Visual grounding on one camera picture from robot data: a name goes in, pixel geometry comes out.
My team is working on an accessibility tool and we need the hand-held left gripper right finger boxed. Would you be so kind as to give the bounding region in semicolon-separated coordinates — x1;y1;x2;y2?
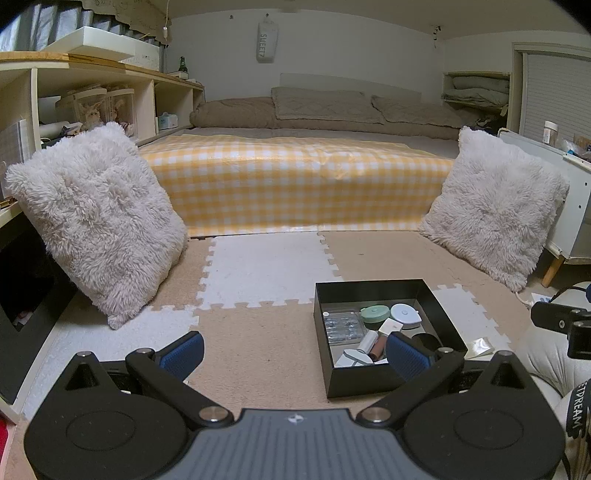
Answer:
358;332;536;428

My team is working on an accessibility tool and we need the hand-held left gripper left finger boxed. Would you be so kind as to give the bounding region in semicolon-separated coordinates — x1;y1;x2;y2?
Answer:
58;331;234;428

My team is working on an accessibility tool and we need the lip gloss tube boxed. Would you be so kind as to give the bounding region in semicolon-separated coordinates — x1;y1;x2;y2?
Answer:
358;330;389;361

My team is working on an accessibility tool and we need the white round device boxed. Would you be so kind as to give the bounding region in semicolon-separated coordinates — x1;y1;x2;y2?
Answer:
390;302;422;330

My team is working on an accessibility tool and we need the green round case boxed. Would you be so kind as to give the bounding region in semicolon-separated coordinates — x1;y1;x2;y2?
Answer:
360;305;390;324

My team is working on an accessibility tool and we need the black box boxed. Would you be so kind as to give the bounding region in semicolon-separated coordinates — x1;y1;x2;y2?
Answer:
314;278;469;398

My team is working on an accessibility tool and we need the clear nail tips case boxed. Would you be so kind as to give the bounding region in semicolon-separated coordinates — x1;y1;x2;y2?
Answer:
322;310;368;344

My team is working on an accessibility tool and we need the white fabric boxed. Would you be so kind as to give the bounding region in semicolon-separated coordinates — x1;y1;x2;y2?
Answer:
522;335;591;480

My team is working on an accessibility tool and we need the clear plastic wrapper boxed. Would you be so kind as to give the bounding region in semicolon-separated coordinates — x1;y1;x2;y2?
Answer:
463;337;496;361

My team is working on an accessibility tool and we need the black printed band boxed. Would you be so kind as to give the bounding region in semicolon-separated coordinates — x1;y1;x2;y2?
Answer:
566;378;591;439

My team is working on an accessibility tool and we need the beige white foam puzzle mat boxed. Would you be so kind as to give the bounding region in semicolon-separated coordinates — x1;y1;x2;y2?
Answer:
0;228;546;444

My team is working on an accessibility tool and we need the white cabinet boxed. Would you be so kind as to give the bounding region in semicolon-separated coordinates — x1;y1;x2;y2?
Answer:
499;129;591;289

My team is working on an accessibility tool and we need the black cabinet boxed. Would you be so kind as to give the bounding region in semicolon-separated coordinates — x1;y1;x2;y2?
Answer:
0;210;77;409

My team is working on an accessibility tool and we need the fluffy white pillow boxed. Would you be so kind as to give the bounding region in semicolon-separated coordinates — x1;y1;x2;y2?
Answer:
418;126;571;292
4;122;189;329

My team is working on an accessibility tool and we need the plastic packets pile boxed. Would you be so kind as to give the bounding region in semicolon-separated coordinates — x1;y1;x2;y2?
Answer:
558;134;591;162

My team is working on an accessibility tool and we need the yellow checkered bed mattress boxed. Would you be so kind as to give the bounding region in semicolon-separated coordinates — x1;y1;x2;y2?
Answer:
137;134;455;238

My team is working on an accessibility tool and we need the window with white blind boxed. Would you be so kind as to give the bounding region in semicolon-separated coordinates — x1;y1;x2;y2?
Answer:
512;41;591;148

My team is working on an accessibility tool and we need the brown rolled duvet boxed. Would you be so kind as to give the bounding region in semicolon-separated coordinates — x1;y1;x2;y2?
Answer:
189;97;462;140

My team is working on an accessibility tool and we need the beige bed pillow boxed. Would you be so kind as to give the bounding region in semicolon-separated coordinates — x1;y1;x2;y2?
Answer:
372;95;465;127
271;86;386;124

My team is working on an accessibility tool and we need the pink doll display case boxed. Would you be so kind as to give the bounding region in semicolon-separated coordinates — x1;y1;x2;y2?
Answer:
106;89;137;139

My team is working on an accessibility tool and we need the wooden shelf unit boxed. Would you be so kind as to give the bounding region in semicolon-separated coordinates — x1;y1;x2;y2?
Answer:
0;52;206;232

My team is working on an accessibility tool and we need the folded beige bedding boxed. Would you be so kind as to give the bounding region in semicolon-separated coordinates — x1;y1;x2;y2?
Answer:
445;76;509;109

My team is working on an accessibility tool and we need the rabbit doll display case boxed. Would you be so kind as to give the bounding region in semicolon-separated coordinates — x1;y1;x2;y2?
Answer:
55;89;109;132

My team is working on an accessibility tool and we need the white book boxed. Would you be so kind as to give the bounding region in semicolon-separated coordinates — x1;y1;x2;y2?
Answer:
0;119;29;169

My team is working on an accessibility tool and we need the small white storage box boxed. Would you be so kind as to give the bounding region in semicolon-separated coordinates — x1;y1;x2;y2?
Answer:
117;39;160;72

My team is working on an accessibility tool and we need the large white storage box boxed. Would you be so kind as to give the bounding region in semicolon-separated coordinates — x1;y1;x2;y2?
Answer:
44;26;139;61

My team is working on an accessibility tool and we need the beige curtain valance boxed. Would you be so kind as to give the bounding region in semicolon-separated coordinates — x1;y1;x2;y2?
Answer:
81;0;171;44

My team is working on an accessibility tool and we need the grey pleated curtain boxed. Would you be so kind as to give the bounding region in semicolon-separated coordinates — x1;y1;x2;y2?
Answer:
0;0;169;54

